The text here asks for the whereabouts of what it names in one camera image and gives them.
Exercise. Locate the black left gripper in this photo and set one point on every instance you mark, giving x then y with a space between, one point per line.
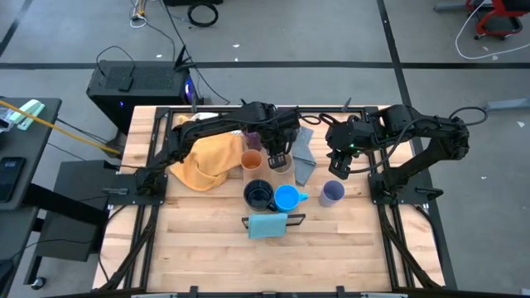
281 132

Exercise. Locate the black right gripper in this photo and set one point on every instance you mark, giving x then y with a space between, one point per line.
348 136

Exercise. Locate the small beige cup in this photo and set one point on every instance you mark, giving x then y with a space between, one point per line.
285 169

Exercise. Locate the lavender plastic cup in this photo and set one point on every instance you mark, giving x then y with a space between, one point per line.
333 191

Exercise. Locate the orange plastic cup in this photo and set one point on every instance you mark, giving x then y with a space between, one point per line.
251 159

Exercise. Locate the light blue plastic mug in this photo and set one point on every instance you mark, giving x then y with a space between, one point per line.
286 198

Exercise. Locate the dark navy ceramic mug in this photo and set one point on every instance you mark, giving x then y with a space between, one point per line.
258 194

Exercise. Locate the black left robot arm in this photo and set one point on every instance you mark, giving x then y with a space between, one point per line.
207 124

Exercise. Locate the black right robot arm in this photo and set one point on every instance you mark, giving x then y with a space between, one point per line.
426 132

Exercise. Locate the grey-blue towel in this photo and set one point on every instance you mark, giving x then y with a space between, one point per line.
304 161

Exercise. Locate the teal towel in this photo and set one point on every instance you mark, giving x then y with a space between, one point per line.
267 225

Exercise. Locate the yellow waffle towel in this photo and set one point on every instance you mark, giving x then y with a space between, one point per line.
207 161

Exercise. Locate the white waffle towel with tag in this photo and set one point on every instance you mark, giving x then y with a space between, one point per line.
205 116

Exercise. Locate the black computer tower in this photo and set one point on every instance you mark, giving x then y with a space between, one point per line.
141 87

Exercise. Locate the black flat stand base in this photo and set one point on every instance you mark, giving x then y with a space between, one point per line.
70 215

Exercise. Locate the dark side desk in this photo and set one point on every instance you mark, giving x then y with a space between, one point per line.
25 145

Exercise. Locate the mint green white device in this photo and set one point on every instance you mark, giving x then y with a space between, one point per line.
27 113

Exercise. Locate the black smartphone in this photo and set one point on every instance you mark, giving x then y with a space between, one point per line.
10 178

